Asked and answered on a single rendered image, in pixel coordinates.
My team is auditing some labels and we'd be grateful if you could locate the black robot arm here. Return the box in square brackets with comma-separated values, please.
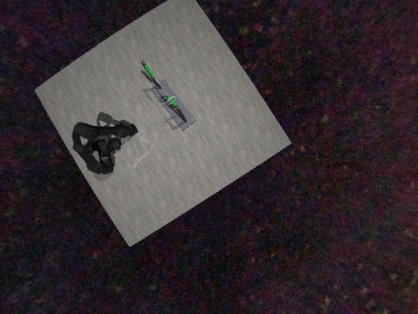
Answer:
[71, 122, 138, 175]

